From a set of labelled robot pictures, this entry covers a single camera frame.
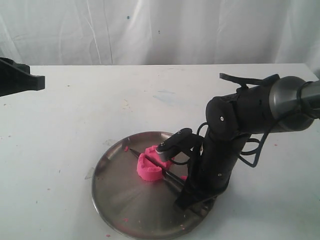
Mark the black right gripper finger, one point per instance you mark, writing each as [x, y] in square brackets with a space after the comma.
[190, 195]
[204, 204]

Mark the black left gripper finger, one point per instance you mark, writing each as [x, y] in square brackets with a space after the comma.
[16, 78]

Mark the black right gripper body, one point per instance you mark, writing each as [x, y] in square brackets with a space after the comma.
[211, 171]

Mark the black kitchen knife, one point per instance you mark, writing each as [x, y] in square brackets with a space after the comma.
[173, 181]

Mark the pink clay lump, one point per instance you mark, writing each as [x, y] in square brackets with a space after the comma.
[147, 170]

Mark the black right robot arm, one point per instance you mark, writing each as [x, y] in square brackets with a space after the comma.
[238, 125]

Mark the pink clay half piece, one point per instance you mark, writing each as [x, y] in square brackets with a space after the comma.
[151, 152]

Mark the round steel plate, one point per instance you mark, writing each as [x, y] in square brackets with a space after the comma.
[136, 208]

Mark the white backdrop curtain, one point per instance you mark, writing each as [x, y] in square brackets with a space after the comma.
[160, 32]

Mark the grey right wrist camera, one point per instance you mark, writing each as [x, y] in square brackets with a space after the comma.
[179, 142]

